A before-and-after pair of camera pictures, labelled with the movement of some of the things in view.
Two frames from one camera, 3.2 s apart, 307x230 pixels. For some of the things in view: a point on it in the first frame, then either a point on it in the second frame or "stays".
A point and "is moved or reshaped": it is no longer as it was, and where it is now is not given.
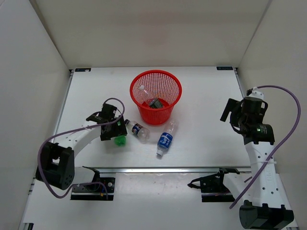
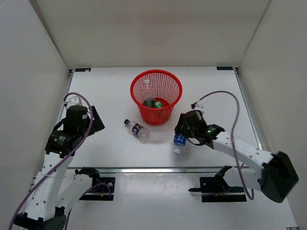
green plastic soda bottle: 120,140 to 159,104
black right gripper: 235,107 to 181,127
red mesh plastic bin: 166,86 stays
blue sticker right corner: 224,68 stays
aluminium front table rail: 165,169 stays
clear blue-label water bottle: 165,139 to 179,140
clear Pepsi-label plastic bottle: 142,133 stays
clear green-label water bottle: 149,98 is moved or reshaped
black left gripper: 120,130 to 97,124
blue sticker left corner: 82,70 stays
